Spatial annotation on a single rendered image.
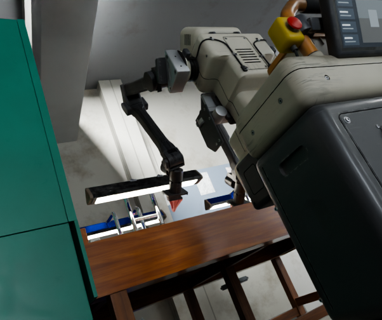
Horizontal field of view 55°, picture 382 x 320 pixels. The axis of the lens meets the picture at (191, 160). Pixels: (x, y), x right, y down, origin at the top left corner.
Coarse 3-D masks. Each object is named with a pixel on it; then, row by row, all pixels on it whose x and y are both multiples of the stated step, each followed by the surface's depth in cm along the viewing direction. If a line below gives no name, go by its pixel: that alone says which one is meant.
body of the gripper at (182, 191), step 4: (172, 184) 156; (176, 184) 156; (180, 184) 157; (172, 188) 157; (176, 188) 156; (180, 188) 158; (164, 192) 158; (168, 192) 158; (172, 192) 157; (176, 192) 157; (180, 192) 158; (184, 192) 159; (168, 196) 155; (172, 196) 156
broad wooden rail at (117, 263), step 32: (192, 224) 145; (224, 224) 151; (256, 224) 158; (96, 256) 124; (128, 256) 128; (160, 256) 133; (192, 256) 138; (224, 256) 145; (96, 288) 118; (128, 288) 124
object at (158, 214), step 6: (132, 180) 181; (126, 198) 193; (150, 198) 200; (126, 204) 191; (156, 204) 198; (156, 210) 197; (132, 216) 189; (144, 216) 192; (150, 216) 194; (156, 216) 196; (132, 222) 188; (162, 222) 194
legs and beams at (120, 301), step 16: (240, 256) 195; (208, 272) 225; (224, 272) 209; (240, 288) 205; (288, 288) 286; (96, 304) 139; (112, 304) 119; (128, 304) 121; (192, 304) 248; (240, 304) 200; (304, 304) 276
